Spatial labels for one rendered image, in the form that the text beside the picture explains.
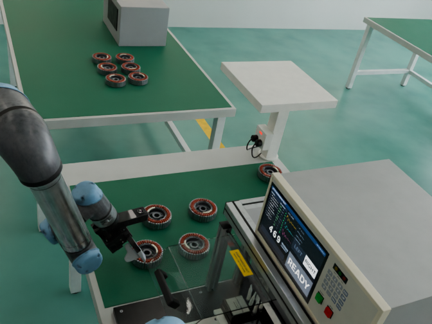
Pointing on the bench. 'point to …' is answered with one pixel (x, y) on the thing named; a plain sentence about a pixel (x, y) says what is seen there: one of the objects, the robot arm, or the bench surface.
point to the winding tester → (362, 242)
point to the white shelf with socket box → (276, 97)
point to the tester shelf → (245, 234)
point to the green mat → (240, 180)
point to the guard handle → (166, 288)
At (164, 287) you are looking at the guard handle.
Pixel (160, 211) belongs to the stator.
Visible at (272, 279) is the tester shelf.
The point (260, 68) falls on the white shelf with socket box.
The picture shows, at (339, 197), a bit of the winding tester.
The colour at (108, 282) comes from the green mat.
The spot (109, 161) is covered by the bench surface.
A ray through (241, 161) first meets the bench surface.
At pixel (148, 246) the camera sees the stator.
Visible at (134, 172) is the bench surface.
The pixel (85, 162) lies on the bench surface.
